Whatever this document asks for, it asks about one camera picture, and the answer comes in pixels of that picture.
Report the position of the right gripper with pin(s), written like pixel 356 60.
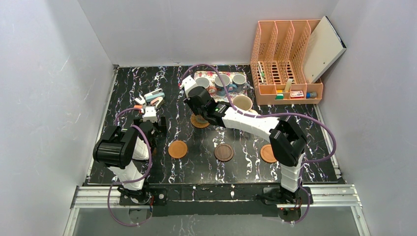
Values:
pixel 198 108

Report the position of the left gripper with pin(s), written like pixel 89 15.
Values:
pixel 162 123

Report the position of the woven rattan coaster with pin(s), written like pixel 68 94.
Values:
pixel 198 121

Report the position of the terracotta round coaster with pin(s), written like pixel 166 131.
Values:
pixel 177 149

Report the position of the beige mug with number three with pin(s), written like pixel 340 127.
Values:
pixel 244 103

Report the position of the dark walnut round coaster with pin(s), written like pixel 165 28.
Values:
pixel 223 152

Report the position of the light wooden round coaster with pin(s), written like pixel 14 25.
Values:
pixel 266 154

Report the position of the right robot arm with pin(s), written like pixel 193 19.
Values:
pixel 286 138

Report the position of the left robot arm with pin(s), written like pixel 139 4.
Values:
pixel 117 150

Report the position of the pink floral mug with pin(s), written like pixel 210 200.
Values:
pixel 206 84

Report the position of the white pink stapler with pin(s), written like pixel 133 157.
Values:
pixel 157 102

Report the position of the white staple remover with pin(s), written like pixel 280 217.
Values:
pixel 140 100

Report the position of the small light blue mug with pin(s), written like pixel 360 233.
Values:
pixel 241 82

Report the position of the green white marker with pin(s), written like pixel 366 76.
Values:
pixel 262 75

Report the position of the green eraser block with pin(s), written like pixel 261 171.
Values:
pixel 279 96

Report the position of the peach desk file organizer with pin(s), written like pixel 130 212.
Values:
pixel 280 47

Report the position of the red card box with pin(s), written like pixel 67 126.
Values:
pixel 296 94

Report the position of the blue cap bottle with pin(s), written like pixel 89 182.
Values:
pixel 311 95

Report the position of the white board binder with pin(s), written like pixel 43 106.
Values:
pixel 324 47

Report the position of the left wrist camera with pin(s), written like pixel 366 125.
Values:
pixel 150 114

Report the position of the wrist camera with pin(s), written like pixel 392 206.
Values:
pixel 187 85
pixel 150 114

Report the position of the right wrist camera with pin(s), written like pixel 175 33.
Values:
pixel 187 85

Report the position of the aluminium front rail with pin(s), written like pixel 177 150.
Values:
pixel 205 199

